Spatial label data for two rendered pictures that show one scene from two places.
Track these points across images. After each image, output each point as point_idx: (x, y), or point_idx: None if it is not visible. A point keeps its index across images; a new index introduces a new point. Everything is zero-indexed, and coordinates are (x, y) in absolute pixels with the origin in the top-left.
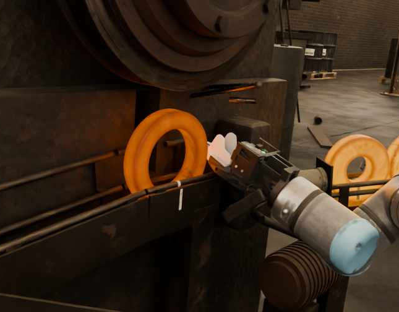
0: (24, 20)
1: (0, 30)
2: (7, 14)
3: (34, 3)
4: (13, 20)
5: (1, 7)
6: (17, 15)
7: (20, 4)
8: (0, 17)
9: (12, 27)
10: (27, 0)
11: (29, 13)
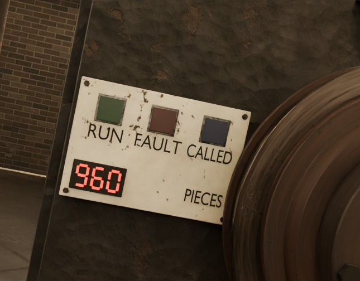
0: (210, 272)
1: (185, 279)
2: (195, 266)
3: (224, 258)
4: (198, 272)
5: (190, 258)
6: (204, 268)
7: (209, 258)
8: (187, 268)
9: (196, 278)
10: (217, 255)
11: (216, 267)
